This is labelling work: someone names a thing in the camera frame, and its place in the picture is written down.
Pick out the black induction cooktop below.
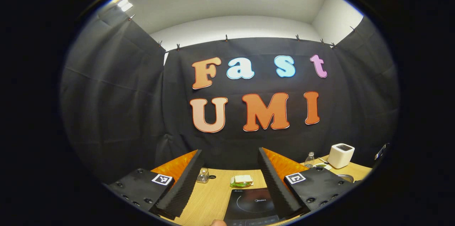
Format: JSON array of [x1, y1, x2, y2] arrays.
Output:
[[223, 188, 285, 226]]

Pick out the row of backdrop clips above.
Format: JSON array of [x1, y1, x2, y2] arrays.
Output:
[[129, 14, 357, 52]]

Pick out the sandwich with lettuce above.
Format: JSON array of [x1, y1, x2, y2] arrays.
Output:
[[230, 174, 254, 188]]

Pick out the black backdrop cloth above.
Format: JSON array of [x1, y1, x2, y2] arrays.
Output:
[[59, 2, 400, 184]]

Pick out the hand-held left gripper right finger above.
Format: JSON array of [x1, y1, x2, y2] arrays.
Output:
[[258, 147, 363, 219]]

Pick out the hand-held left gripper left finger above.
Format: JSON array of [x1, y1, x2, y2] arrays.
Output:
[[103, 150, 203, 221]]

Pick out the wire mesh holder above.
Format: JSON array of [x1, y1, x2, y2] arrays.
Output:
[[197, 168, 210, 184]]

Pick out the white toaster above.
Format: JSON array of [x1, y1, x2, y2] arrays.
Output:
[[327, 143, 355, 169]]

